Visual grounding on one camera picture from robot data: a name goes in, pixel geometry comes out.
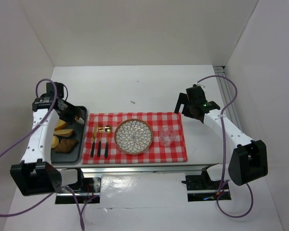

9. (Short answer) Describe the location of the clear drinking glass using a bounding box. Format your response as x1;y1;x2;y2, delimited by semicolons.
159;127;176;147

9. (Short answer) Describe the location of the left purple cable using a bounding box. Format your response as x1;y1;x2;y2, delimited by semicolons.
0;79;97;231

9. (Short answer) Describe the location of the purple cable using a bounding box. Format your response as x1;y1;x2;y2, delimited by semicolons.
195;75;254;218
0;79;97;231

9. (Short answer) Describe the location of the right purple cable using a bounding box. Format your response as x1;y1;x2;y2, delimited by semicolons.
195;75;254;218

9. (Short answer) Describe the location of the gold knife black handle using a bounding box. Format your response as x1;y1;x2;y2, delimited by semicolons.
90;125;98;158

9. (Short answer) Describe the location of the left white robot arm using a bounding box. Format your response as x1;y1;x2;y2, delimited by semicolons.
10;81;87;196

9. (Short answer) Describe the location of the red checkered cloth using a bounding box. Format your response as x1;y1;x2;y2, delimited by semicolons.
82;112;188;165

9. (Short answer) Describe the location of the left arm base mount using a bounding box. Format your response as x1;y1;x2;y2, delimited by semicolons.
55;175;102;205

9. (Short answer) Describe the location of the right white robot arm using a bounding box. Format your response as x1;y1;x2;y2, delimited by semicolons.
174;85;268;186

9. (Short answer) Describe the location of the aluminium rail right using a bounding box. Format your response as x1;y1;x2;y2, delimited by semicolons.
213;66;242;130

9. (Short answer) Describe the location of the patterned ceramic plate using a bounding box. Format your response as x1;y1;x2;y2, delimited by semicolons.
114;118;153;155

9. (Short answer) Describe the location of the gold spoon black handle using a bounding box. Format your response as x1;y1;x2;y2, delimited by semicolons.
104;125;112;158

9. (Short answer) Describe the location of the bread slice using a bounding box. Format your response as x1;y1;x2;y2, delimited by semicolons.
53;129;73;137

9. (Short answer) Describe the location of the gold fork black handle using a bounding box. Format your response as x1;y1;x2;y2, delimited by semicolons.
97;123;104;157

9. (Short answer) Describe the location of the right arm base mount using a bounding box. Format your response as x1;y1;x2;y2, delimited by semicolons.
181;167;231;202

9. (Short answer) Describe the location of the dark baking tray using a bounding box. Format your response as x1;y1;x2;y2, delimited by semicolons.
49;105;88;165

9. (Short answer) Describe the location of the round orange bun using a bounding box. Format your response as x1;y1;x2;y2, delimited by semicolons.
51;135;59;149

